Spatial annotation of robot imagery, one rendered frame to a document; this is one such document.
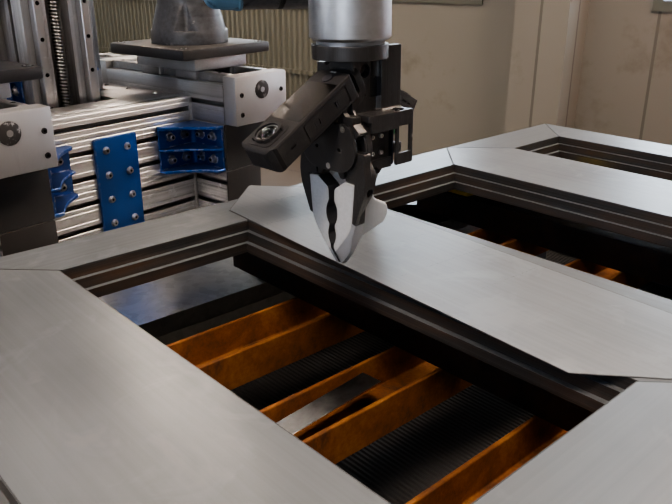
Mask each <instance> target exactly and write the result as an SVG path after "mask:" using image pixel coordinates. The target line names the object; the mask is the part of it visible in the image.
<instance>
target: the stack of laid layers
mask: <svg viewBox="0 0 672 504"><path fill-rule="evenodd" d="M516 149H521V150H526V151H531V152H535V153H540V154H545V155H550V156H555V157H560V158H564V159H569V160H574V161H579V162H584V163H589V164H593V165H598V166H603V167H608V168H613V169H617V170H622V171H627V172H632V173H637V174H642V175H646V176H651V177H656V178H661V179H666V180H671V181H672V157H667V156H661V155H656V154H650V153H645V152H640V151H634V150H629V149H623V148H618V147H613V146H607V145H602V144H596V143H591V142H586V141H580V140H575V139H569V138H564V137H555V138H552V139H548V140H544V141H541V142H537V143H533V144H530V145H526V146H522V147H519V148H516ZM454 189H455V190H458V191H462V192H466V193H469V194H473V195H477V196H480V197H484V198H488V199H491V200H495V201H499V202H502V203H506V204H510V205H513V206H517V207H521V208H524V209H528V210H532V211H535V212H539V213H543V214H546V215H550V216H554V217H557V218H561V219H565V220H569V221H572V222H576V223H580V224H583V225H587V226H591V227H594V228H598V229H602V230H605V231H609V232H613V233H616V234H620V235H624V236H627V237H631V238H635V239H638V240H642V241H646V242H649V243H653V244H657V245H660V246H664V247H668V248H672V217H668V216H664V215H660V214H655V213H651V212H647V211H643V210H639V209H635V208H631V207H626V206H622V205H618V204H614V203H610V202H606V201H602V200H598V199H593V198H589V197H585V196H581V195H577V194H573V193H569V192H565V191H560V190H556V189H552V188H548V187H544V186H540V185H536V184H532V183H527V182H523V181H519V180H515V179H511V178H507V177H503V176H498V175H494V174H490V173H486V172H482V171H478V170H474V169H470V168H465V167H461V166H457V165H454V164H453V165H452V166H448V167H445V168H441V169H437V170H434V171H430V172H426V173H422V174H419V175H415V176H411V177H408V178H404V179H400V180H397V181H393V182H389V183H385V184H382V185H378V186H375V189H374V193H373V195H374V198H376V199H379V200H381V201H384V202H385V203H386V204H387V210H390V209H392V208H395V207H398V206H401V205H405V204H408V203H411V202H415V201H418V200H421V199H424V198H428V197H431V196H434V195H438V194H441V193H444V192H448V191H451V190H454ZM390 211H393V210H390ZM393 212H395V213H398V214H401V215H404V216H406V217H409V218H412V219H415V220H417V221H420V222H423V223H425V224H428V225H431V226H434V227H436V228H439V229H442V230H445V231H447V232H450V233H453V234H456V235H458V236H461V237H464V238H467V239H469V240H472V241H475V242H478V243H480V244H483V245H486V246H489V247H491V248H494V249H497V250H500V251H502V252H505V253H508V254H511V255H513V256H516V257H519V258H521V259H524V260H527V261H530V262H532V263H535V264H538V265H541V266H543V267H546V268H549V269H552V270H554V271H557V272H560V273H563V274H565V275H568V276H571V277H574V278H576V279H579V280H582V281H585V282H587V283H590V284H593V285H596V286H598V287H601V288H604V289H606V290H609V291H612V292H615V293H617V294H620V295H623V296H626V297H628V298H631V299H634V300H637V301H639V302H642V303H645V304H648V305H650V306H653V307H656V308H659V309H661V310H664V311H667V312H670V313H672V300H670V299H667V298H664V297H661V296H658V295H655V294H652V293H649V292H645V291H642V290H639V289H636V288H633V287H630V286H627V285H624V284H621V283H617V282H614V281H611V280H608V279H605V278H602V277H599V276H596V275H593V274H589V273H586V272H583V271H580V270H577V269H574V268H571V267H568V266H564V265H561V264H558V263H555V262H552V261H549V260H546V259H543V258H540V257H536V256H533V255H530V254H527V253H524V252H521V251H518V250H515V249H511V248H508V247H505V246H502V245H499V244H496V243H493V242H490V241H487V240H483V239H480V238H477V237H474V236H471V235H468V234H465V233H462V232H459V231H455V230H452V229H449V228H446V227H443V226H440V225H437V224H434V223H430V222H427V221H424V220H421V219H418V218H415V217H412V216H409V215H406V214H402V213H399V212H396V211H393ZM247 252H248V253H250V254H252V255H254V256H256V257H258V258H261V259H263V260H265V261H267V262H269V263H271V264H273V265H276V266H278V267H280V268H282V269H284V270H286V271H289V272H291V273H293V274H295V275H297V276H299V277H302V278H304V279H306V280H308V281H310V282H312V283H315V284H317V285H319V286H321V287H323V288H325V289H327V290H330V291H332V292H334V293H336V294H338V295H340V296H343V297H345V298H347V299H349V300H351V301H353V302H356V303H358V304H360V305H362V306H364V307H366V308H369V309H371V310H373V311H375V312H377V313H379V314H381V315H384V316H386V317H388V318H390V319H392V320H394V321H397V322H399V323H401V324H403V325H405V326H407V327H410V328H412V329H414V330H416V331H418V332H420V333H422V334H425V335H427V336H429V337H431V338H433V339H435V340H438V341H440V342H442V343H444V344H446V345H448V346H451V347H453V348H455V349H457V350H459V351H461V352H464V353H466V354H468V355H470V356H472V357H474V358H476V359H479V360H481V361H483V362H485V363H487V364H489V365H492V366H494V367H496V368H498V369H500V370H502V371H505V372H507V373H509V374H511V375H513V376H515V377H518V378H520V379H522V380H524V381H526V382H528V383H530V384H533V385H535V386H537V387H539V388H541V389H543V390H546V391H548V392H550V393H552V394H554V395H556V396H559V397H561V398H563V399H565V400H567V401H569V402H572V403H574V404H576V405H578V406H580V407H582V408H584V409H587V410H589V411H591V412H593V413H594V412H595V411H597V410H598V409H599V408H601V407H602V406H603V405H605V404H606V403H607V402H609V401H610V400H611V399H613V398H614V397H615V396H617V395H618V394H619V393H621V392H622V391H623V390H625V389H626V388H627V387H629V386H630V385H632V384H633V383H634V382H636V381H645V382H672V380H666V379H649V378H632V377H614V376H597V375H580V374H568V373H566V372H564V371H562V370H560V369H558V368H556V367H553V366H551V365H549V364H547V363H545V362H543V361H541V360H539V359H537V358H535V357H533V356H531V355H528V354H526V353H524V352H522V351H520V350H518V349H516V348H514V347H512V346H510V345H508V344H505V343H503V342H501V341H499V340H497V339H495V338H493V337H491V336H489V335H487V334H485V333H483V332H480V331H478V330H476V329H474V328H472V327H470V326H468V325H466V324H464V323H462V322H460V321H457V320H455V319H453V318H451V317H449V316H447V315H445V314H443V313H441V312H439V311H437V310H435V309H432V308H430V307H428V306H426V305H424V304H422V303H420V302H418V301H416V300H414V299H412V298H410V297H407V296H405V295H403V294H401V293H399V292H397V291H395V290H393V289H391V288H389V287H387V286H384V285H382V284H381V283H378V282H376V281H374V280H372V279H370V278H368V277H366V276H364V275H362V274H359V273H357V272H355V271H353V270H351V269H349V268H347V267H345V266H343V265H341V264H339V263H336V262H334V261H332V260H330V259H328V258H326V257H324V256H322V255H320V254H318V253H316V252H314V251H311V250H309V249H307V248H305V247H303V246H301V245H299V244H297V243H295V242H293V241H291V240H289V239H287V238H285V237H283V236H280V235H278V234H276V233H274V232H272V231H270V230H268V229H266V228H264V227H262V226H260V225H258V224H256V223H254V222H252V221H250V220H248V219H247V221H245V222H241V223H238V224H234V225H230V226H227V227H223V228H219V229H215V230H212V231H208V232H204V233H201V234H197V235H193V236H190V237H186V238H182V239H179V240H175V241H171V242H167V243H164V244H160V245H156V246H153V247H149V248H145V249H142V250H138V251H134V252H130V253H127V254H123V255H119V256H116V257H112V258H108V259H105V260H101V261H97V262H93V263H90V264H86V265H82V266H79V267H75V268H71V269H68V270H64V271H61V272H63V273H64V274H65V275H67V276H68V277H70V278H71V279H73V280H74V281H75V282H77V283H78V284H80V285H81V286H82V287H84V288H85V289H87V290H88V291H90V292H91V293H92V294H94V295H95V296H97V297H102V296H105V295H108V294H112V293H115V292H118V291H121V290H125V289H128V288H131V287H135V286H138V285H141V284H144V283H148V282H151V281H154V280H158V279H161V278H164V277H168V276H171V275H174V274H177V273H181V272H184V271H187V270H191V269H194V268H197V267H200V266H204V265H207V264H210V263H214V262H217V261H220V260H224V259H227V258H230V257H233V256H237V255H240V254H243V253H247Z"/></svg>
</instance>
